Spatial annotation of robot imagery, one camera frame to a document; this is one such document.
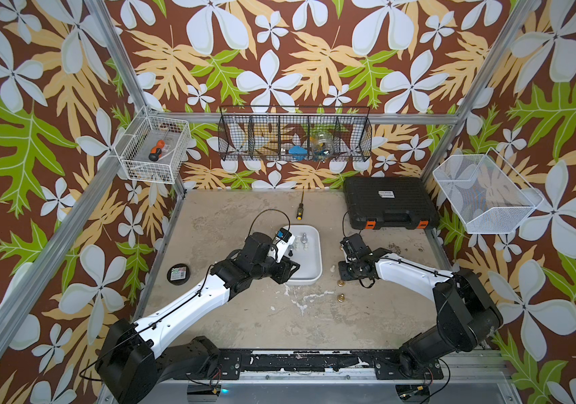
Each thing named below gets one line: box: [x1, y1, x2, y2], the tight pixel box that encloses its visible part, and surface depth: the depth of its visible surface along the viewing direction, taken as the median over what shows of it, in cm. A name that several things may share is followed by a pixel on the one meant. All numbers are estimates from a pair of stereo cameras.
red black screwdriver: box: [148, 139, 166, 162], surface depth 81 cm
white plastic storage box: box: [282, 224, 323, 286], surface depth 100 cm
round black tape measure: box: [166, 263, 192, 287], surface depth 95 cm
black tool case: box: [343, 176, 440, 230], surface depth 110 cm
